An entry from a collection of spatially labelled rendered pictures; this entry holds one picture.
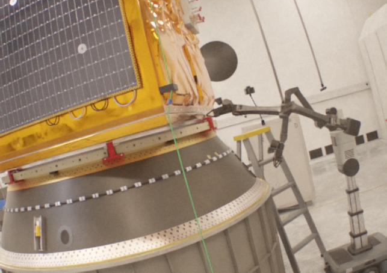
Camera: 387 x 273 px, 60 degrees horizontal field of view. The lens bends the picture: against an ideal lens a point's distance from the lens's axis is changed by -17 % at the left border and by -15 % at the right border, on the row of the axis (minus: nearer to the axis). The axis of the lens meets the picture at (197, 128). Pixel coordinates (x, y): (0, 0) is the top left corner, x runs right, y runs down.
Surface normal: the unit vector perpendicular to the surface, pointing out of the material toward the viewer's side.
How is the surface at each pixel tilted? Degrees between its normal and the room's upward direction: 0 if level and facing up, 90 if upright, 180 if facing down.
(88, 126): 93
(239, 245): 90
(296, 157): 90
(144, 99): 99
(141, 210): 62
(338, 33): 90
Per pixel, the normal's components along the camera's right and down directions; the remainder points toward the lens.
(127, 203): 0.14, -0.52
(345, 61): -0.14, 0.04
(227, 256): 0.63, -0.17
